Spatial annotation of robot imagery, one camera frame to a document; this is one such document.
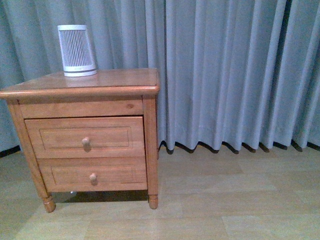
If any grey-blue curtain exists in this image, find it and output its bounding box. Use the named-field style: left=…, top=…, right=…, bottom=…
left=0, top=0, right=320, bottom=150

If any white ribbed air purifier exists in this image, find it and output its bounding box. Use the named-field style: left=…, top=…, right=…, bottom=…
left=57, top=24, right=97, bottom=77

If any wooden drawer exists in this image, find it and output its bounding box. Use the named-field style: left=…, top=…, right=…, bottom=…
left=25, top=116, right=145, bottom=159
left=38, top=157, right=147, bottom=192

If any wooden nightstand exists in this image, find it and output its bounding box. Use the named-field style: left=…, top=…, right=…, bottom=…
left=0, top=68, right=160, bottom=213

